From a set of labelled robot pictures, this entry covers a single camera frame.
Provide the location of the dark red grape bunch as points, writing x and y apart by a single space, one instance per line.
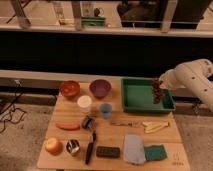
157 91

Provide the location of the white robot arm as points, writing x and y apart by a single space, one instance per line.
194 76

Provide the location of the green plastic tray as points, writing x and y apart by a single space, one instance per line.
137 97

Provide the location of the purple bowl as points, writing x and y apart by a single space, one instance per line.
100 88

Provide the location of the blue plastic cup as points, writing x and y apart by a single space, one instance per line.
105 110

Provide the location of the white plastic cup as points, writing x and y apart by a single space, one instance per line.
85 103

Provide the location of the red bowl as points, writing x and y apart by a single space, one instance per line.
69 88

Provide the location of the metal measuring cup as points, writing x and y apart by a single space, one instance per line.
88 123

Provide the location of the wooden spoon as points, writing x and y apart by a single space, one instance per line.
124 123

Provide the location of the orange carrot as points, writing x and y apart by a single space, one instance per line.
69 127

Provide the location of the wooden spatula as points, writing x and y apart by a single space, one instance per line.
151 127

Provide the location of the black rectangular remote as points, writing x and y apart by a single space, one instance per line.
108 152

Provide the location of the green box on shelf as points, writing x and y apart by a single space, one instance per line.
93 21

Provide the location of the small metal cup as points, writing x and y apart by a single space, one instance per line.
73 147

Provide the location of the grey folded cloth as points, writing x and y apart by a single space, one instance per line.
133 151

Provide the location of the red yellow apple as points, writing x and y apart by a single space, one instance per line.
53 146

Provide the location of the green sponge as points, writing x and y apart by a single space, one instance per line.
155 152

